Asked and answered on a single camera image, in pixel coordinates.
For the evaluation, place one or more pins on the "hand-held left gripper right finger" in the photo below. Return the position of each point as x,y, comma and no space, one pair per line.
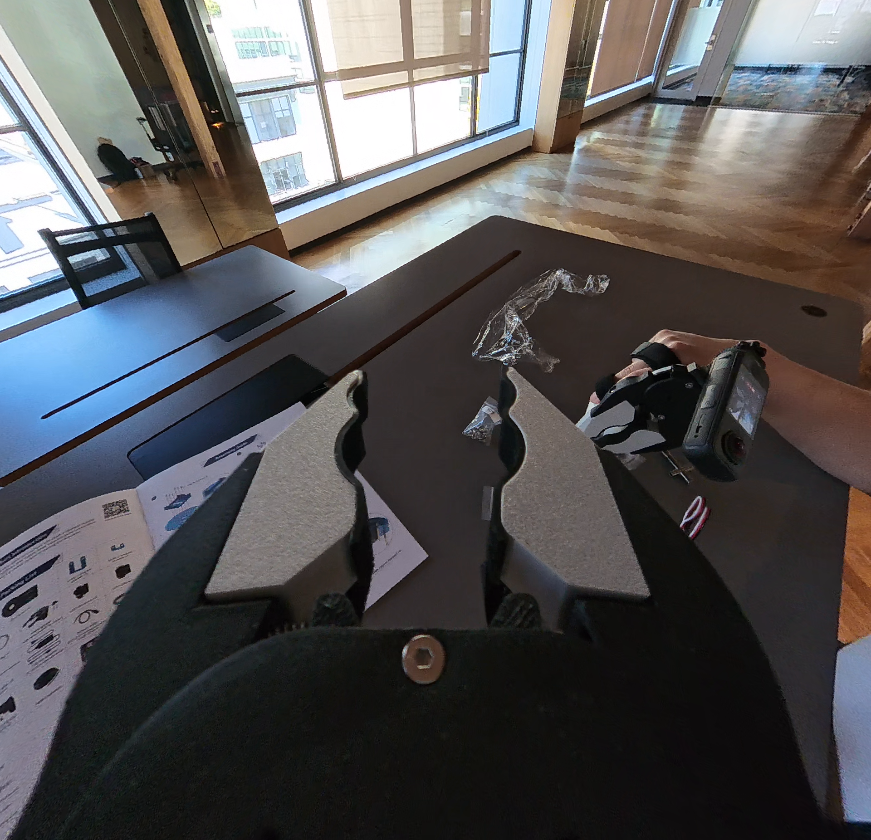
571,513

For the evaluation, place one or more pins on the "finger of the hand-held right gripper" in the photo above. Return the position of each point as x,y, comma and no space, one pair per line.
622,401
633,438

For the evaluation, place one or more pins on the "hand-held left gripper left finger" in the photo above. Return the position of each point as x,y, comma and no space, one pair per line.
292,513

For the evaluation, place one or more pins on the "person's right forearm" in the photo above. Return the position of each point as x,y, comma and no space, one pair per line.
816,418

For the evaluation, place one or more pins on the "dark grey desk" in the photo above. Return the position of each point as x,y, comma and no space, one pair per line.
680,296

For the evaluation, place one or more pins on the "black desk grommet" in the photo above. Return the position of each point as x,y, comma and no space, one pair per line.
814,311

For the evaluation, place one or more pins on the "light grey desk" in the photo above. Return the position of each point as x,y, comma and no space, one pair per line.
170,336

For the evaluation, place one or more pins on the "person's right hand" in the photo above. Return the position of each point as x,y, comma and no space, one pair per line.
673,349

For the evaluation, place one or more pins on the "silver cross wrench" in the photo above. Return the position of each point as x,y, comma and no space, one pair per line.
680,469

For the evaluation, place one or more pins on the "crumpled clear plastic wrap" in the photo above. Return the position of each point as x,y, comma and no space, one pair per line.
510,330

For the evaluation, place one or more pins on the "illustrated assembly manual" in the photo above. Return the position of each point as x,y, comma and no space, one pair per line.
68,581

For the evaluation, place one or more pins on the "black mesh chair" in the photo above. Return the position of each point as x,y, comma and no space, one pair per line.
163,255

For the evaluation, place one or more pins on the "patterned rug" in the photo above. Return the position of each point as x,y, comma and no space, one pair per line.
796,91

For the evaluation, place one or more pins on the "large window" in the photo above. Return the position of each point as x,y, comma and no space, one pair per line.
381,125

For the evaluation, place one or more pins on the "glass door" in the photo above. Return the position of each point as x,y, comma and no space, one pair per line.
691,37

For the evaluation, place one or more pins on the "black backpack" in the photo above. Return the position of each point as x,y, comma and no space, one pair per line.
115,163

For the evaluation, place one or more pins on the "frosted glass partition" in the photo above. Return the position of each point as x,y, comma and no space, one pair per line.
803,17

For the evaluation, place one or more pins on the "tall side window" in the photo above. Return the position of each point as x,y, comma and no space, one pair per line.
34,193

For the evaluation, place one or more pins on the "beige roller blind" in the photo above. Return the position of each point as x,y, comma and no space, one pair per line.
408,23

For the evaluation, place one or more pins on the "wooden pillar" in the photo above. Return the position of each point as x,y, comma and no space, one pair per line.
177,71

